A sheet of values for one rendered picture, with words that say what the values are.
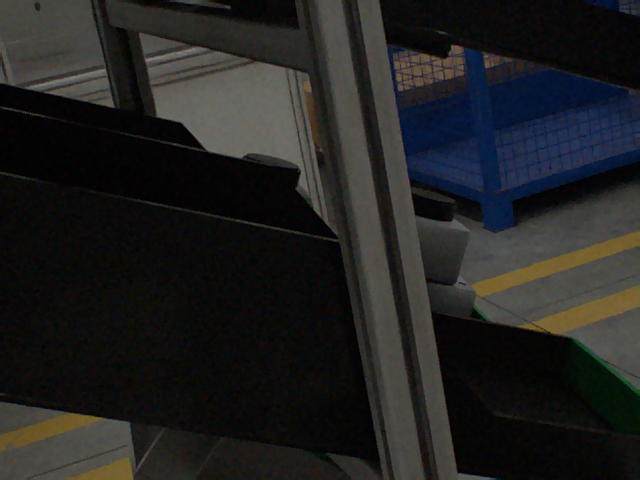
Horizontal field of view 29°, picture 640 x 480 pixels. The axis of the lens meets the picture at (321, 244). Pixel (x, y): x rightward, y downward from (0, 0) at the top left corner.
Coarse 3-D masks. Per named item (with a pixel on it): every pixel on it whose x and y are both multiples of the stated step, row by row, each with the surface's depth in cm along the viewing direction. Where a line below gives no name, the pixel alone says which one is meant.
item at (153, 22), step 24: (120, 0) 62; (120, 24) 63; (144, 24) 58; (168, 24) 54; (192, 24) 50; (216, 24) 47; (240, 24) 44; (264, 24) 42; (288, 24) 40; (216, 48) 48; (240, 48) 45; (264, 48) 42; (288, 48) 40; (336, 456) 48
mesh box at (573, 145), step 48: (624, 0) 470; (432, 96) 485; (480, 96) 452; (528, 96) 461; (576, 96) 470; (624, 96) 479; (432, 144) 497; (480, 144) 459; (528, 144) 466; (576, 144) 475; (624, 144) 484; (480, 192) 469; (528, 192) 469
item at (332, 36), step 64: (320, 0) 36; (128, 64) 67; (320, 64) 37; (384, 64) 37; (320, 128) 38; (384, 128) 37; (384, 192) 38; (384, 256) 38; (384, 320) 39; (384, 384) 39; (384, 448) 41; (448, 448) 40
